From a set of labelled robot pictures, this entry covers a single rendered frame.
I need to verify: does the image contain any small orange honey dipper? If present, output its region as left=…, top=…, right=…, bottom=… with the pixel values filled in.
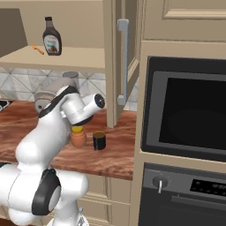
left=32, top=44, right=45, bottom=56

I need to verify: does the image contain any beige open cabinet door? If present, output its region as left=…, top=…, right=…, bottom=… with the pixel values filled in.
left=102, top=0, right=146, bottom=129

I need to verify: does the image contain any black oven knob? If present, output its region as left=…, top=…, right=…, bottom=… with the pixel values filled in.
left=152, top=176, right=170, bottom=195

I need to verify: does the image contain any dark oven door handle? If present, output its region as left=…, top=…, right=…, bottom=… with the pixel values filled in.
left=170, top=195, right=226, bottom=212

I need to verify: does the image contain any grey stand mixer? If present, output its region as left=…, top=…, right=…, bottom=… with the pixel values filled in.
left=33, top=71, right=80, bottom=115

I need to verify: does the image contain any black mug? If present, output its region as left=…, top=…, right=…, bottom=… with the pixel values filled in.
left=92, top=130, right=107, bottom=151

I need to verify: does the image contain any grey cabinet door handle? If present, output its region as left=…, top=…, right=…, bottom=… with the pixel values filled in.
left=117, top=19, right=130, bottom=106

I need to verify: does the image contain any orange honey bottle yellow cap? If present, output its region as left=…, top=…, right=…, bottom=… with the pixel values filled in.
left=70, top=124, right=87, bottom=148

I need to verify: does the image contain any black built-in microwave oven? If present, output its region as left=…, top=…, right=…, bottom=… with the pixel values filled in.
left=140, top=56, right=226, bottom=163

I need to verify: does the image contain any dark brown syrup bottle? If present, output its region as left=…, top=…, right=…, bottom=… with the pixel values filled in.
left=41, top=16, right=63, bottom=57

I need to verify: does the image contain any beige shaded cabinet door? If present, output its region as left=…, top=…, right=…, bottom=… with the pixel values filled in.
left=0, top=7, right=29, bottom=58

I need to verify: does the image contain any beige base cabinet door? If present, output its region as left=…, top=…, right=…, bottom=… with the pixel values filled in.
left=75, top=173, right=132, bottom=226

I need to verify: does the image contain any beige cabinet door above oven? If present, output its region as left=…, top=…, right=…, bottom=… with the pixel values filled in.
left=142, top=0, right=226, bottom=42

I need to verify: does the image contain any beige wall cabinet shelf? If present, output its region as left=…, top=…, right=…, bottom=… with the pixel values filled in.
left=0, top=0, right=107, bottom=74

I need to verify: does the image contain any black hob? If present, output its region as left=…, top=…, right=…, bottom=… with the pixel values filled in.
left=0, top=99, right=14, bottom=113

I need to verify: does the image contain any beige tall oven cabinet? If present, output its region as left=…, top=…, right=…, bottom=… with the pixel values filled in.
left=128, top=0, right=226, bottom=226

